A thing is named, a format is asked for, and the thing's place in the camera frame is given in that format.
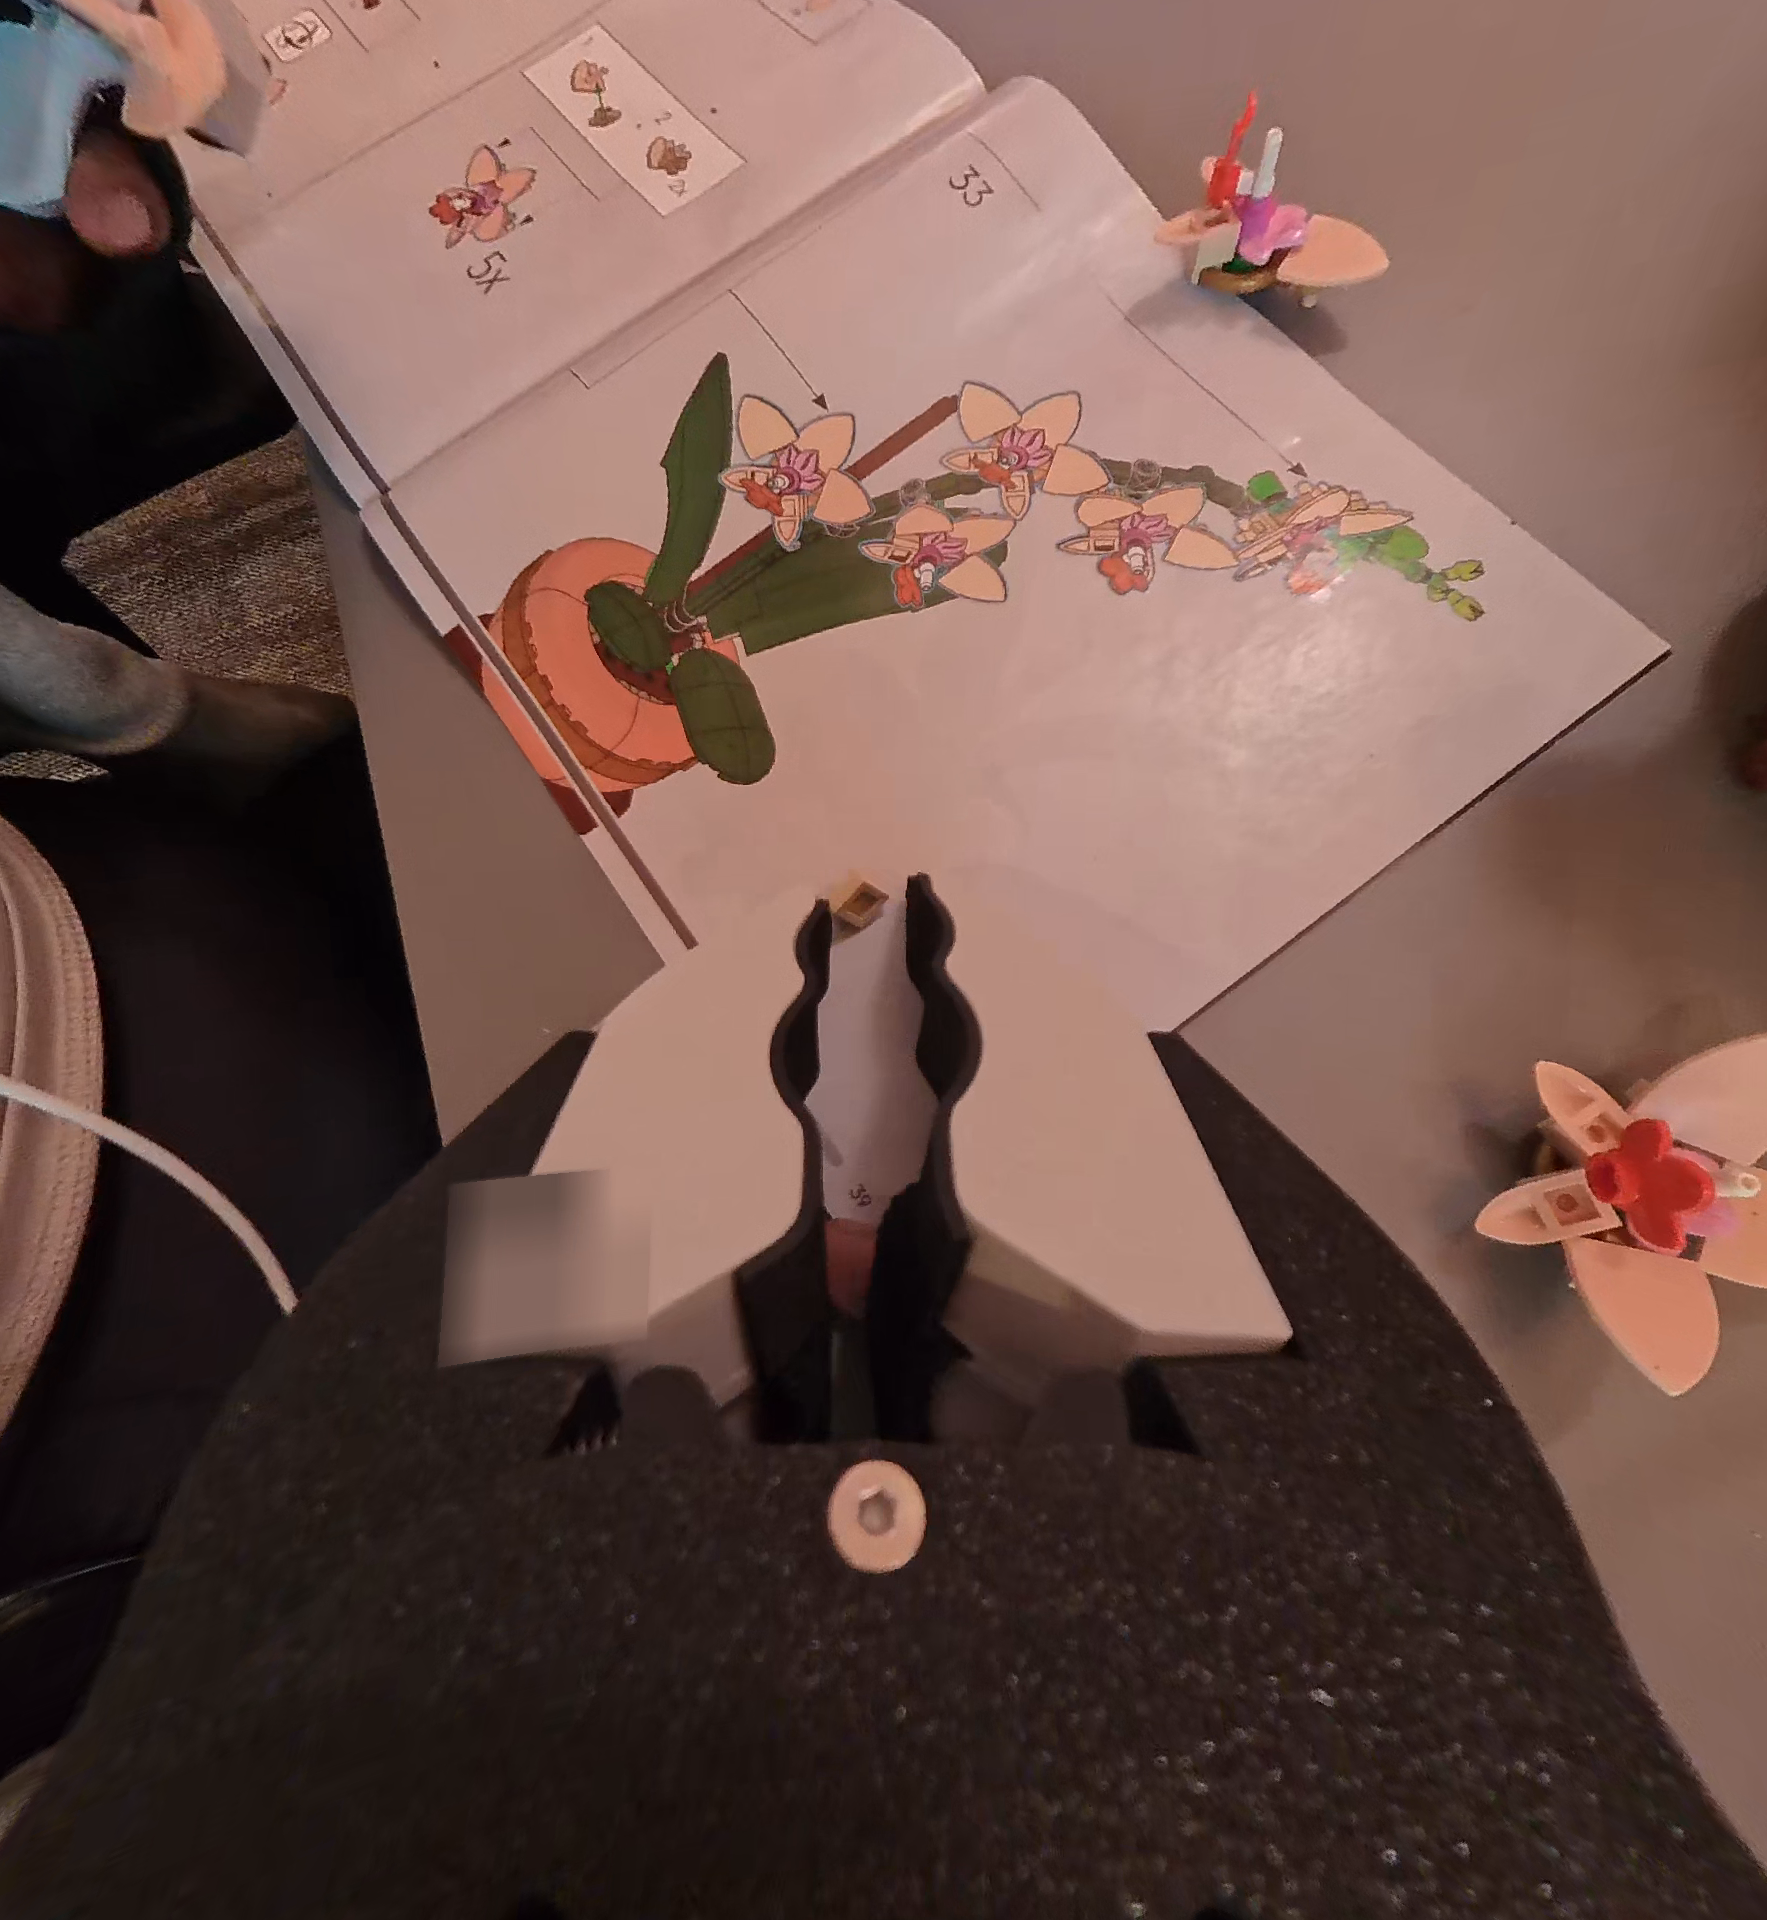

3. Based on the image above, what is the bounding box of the orchid instruction booklet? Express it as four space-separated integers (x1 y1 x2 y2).
181 0 1674 1036

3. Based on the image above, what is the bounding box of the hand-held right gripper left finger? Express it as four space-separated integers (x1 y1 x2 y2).
535 899 837 1374

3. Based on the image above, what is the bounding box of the white cable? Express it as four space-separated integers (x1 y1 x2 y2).
0 1044 298 1313

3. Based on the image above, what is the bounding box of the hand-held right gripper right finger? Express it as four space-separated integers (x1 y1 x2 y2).
884 874 1293 1358

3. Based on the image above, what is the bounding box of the person's left hand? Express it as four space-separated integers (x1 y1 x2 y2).
0 127 291 453

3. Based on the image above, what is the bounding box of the brick orchid flower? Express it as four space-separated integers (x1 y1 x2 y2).
1156 94 1392 314
1476 1032 1767 1397

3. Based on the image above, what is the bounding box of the person's grey hoodie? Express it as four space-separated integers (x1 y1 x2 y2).
0 531 197 761

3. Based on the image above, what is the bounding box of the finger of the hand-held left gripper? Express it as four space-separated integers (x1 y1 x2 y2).
0 13 130 209
176 0 276 157

